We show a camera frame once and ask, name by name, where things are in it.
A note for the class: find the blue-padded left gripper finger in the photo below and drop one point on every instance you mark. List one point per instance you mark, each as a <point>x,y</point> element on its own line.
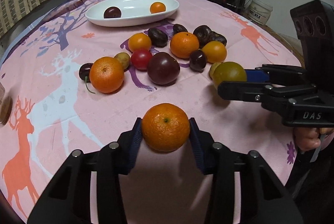
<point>66,198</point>

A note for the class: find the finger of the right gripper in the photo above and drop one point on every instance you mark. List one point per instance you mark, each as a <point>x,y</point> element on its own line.
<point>241,91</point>
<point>269,73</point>

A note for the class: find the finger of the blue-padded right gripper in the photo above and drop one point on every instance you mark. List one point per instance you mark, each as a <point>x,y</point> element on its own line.
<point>264,199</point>

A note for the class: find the green-orange citrus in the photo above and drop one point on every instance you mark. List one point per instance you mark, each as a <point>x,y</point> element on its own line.
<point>228,71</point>

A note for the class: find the small yellow-green fruit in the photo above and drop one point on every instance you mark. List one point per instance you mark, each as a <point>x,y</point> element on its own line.
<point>213,68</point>
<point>124,59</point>

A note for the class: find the yellow orange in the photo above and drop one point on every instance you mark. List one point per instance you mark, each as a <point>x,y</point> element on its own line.
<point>215,52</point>

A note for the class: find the dark cherry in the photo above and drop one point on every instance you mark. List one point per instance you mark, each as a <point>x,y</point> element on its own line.
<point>84,72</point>
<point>197,60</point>

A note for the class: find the large orange front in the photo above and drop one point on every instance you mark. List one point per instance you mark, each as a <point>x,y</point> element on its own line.
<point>165,127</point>

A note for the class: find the red cherry tomato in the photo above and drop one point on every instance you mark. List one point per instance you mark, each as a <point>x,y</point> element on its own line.
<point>140,59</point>

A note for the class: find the small orange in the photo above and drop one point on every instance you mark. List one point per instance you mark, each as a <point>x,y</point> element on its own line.
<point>157,7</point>

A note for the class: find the large dark plum front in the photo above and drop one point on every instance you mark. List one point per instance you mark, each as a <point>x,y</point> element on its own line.
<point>112,12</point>

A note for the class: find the person's right hand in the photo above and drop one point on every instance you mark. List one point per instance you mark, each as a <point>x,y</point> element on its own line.
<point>312,138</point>

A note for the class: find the white plastic bucket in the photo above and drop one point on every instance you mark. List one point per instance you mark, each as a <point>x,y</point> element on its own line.
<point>259,11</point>

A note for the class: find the dark wrinkled fruit small back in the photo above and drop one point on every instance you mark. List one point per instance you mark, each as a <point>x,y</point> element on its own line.
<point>177,28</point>

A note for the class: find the pink deer tablecloth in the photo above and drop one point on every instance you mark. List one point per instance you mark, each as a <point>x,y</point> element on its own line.
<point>54,114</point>

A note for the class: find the white oval plate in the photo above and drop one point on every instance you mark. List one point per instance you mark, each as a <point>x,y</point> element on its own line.
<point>133,12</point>

